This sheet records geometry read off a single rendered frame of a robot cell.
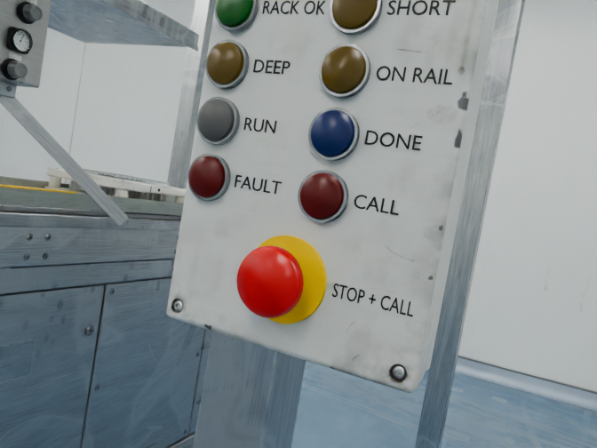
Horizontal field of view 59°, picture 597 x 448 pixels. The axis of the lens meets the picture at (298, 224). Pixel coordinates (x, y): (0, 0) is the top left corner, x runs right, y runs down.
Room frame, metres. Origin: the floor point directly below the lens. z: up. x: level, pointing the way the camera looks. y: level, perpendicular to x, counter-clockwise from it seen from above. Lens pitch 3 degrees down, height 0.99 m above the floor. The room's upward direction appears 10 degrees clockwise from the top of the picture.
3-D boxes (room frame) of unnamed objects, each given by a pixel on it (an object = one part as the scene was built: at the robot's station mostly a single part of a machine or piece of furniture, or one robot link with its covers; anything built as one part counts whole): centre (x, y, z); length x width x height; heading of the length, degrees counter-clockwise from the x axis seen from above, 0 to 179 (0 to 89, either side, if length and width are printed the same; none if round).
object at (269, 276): (0.31, 0.00, 0.94); 0.04 x 0.04 x 0.04; 65
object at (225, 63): (0.34, 0.06, 1.06); 0.03 x 0.01 x 0.03; 65
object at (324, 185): (0.30, -0.01, 0.99); 0.03 x 0.01 x 0.03; 65
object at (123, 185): (1.34, 0.46, 0.94); 0.25 x 0.24 x 0.02; 66
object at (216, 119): (0.34, 0.06, 1.02); 0.03 x 0.01 x 0.03; 65
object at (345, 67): (0.30, -0.01, 1.06); 0.03 x 0.01 x 0.03; 65
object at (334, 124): (0.30, -0.01, 1.02); 0.03 x 0.01 x 0.03; 65
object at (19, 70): (0.85, 0.48, 1.11); 0.03 x 0.03 x 0.04; 65
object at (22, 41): (0.86, 0.49, 1.16); 0.04 x 0.01 x 0.04; 155
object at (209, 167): (0.34, 0.06, 0.99); 0.03 x 0.01 x 0.03; 65
